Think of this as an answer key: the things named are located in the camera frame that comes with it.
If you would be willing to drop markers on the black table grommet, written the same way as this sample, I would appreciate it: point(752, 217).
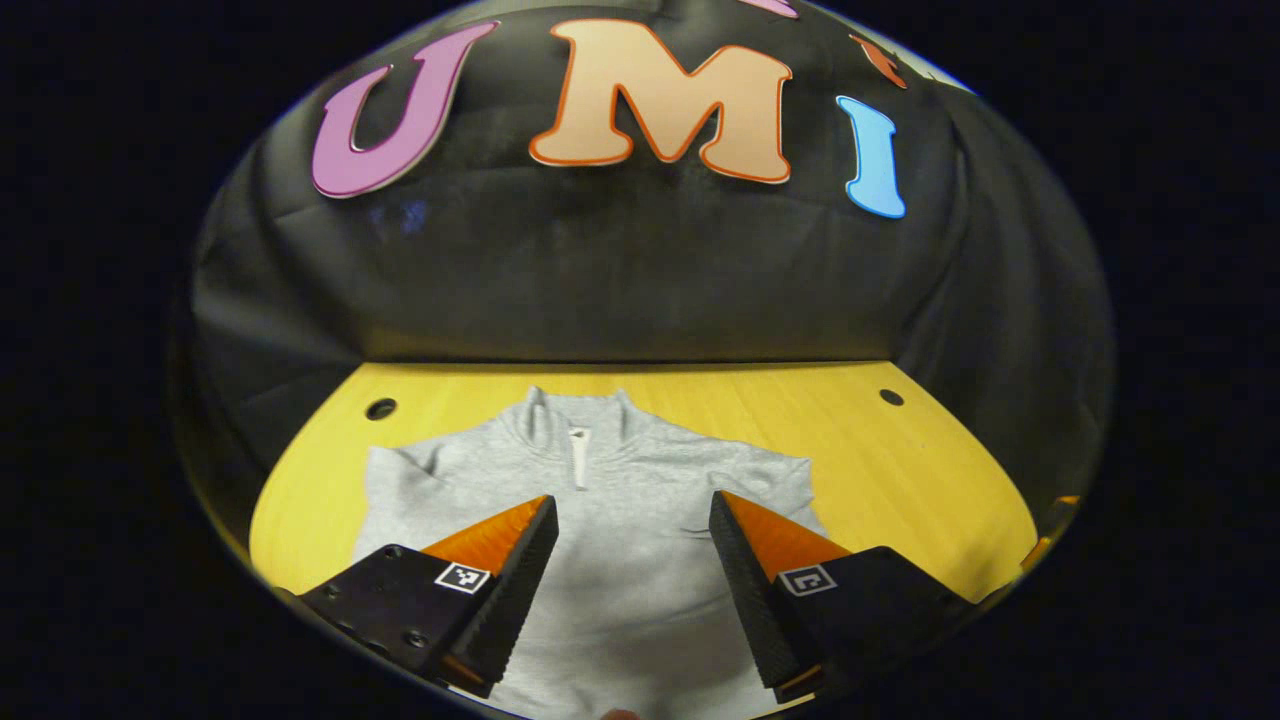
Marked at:
point(891, 397)
point(380, 408)

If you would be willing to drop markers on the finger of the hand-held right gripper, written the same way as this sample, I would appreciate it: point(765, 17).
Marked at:
point(1035, 553)

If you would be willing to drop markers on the grey zip-neck sweatshirt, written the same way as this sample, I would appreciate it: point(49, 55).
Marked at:
point(640, 600)

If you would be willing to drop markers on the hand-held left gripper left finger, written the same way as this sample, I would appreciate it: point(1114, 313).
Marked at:
point(510, 610)

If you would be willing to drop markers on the black backdrop cloth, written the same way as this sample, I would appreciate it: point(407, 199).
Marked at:
point(650, 280)

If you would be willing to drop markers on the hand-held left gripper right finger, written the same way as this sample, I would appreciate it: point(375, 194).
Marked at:
point(750, 600)

